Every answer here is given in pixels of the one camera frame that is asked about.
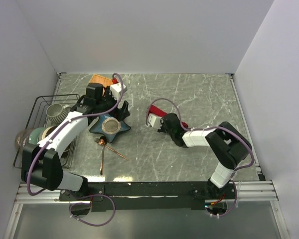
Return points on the grey ribbed mug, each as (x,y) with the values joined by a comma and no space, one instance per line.
(57,113)

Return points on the brown cream ceramic bowl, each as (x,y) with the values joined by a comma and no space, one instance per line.
(47,132)

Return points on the green ceramic bowl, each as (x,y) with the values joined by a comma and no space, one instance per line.
(34,136)

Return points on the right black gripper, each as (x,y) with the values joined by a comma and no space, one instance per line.
(161,129)

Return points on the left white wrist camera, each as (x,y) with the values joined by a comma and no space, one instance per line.
(116,88)

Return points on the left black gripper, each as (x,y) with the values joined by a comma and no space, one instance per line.
(120,114)

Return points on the blue star-shaped dish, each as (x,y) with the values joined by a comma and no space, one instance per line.
(109,127)

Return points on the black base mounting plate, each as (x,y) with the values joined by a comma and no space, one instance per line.
(101,202)

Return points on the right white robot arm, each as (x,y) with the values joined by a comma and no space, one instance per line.
(231,149)

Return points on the copper fork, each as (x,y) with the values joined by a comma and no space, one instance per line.
(108,147)

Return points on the aluminium frame rail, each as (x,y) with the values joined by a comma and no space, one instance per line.
(245,190)

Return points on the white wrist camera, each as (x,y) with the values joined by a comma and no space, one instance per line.
(116,88)
(154,121)

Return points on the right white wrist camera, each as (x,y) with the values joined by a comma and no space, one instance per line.
(154,121)

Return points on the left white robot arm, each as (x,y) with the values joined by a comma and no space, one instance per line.
(41,164)

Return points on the clear glass bowl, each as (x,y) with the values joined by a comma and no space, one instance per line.
(22,138)

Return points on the copper spoon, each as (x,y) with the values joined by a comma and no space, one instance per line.
(102,155)

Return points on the orange woven basket tray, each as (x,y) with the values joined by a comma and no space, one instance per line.
(99,79)

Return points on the red cloth napkin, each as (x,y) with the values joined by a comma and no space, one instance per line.
(159,112)

